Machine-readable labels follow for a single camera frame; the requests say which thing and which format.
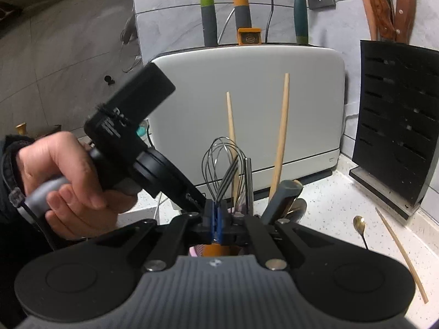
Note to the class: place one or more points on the small brass object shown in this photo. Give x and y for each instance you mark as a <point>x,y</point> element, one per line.
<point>21,128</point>

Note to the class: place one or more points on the small orange kitchen gadget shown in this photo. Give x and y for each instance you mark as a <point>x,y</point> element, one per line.
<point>249,37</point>

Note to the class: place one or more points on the white countertop appliance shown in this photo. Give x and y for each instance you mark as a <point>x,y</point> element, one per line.
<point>192,109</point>

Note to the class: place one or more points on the dark grey peeler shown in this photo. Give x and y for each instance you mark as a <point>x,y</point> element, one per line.
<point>279,202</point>

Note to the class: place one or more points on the steel spoon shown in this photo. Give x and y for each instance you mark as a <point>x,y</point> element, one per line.
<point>249,185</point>

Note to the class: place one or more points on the small black object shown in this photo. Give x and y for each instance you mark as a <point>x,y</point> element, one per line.
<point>109,80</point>

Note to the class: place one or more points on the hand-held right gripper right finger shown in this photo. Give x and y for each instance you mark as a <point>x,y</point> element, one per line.
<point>236,234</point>

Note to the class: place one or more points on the black knife block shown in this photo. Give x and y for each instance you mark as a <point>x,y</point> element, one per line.
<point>394,126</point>

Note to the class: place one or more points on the person's left hand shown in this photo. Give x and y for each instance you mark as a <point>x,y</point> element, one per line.
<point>51,157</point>

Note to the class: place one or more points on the pink mesh utensil holder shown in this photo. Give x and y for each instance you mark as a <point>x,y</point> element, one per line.
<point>195,251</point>

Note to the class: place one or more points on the teal lidded container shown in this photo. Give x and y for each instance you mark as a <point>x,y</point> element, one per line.
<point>141,132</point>

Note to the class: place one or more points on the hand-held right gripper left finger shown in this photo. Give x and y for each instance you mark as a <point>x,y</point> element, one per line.
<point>214,222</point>

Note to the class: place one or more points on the steel whisk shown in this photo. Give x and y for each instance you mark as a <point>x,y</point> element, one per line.
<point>222,139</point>

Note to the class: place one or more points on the person's left forearm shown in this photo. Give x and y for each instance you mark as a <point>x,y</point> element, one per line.
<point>7,164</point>

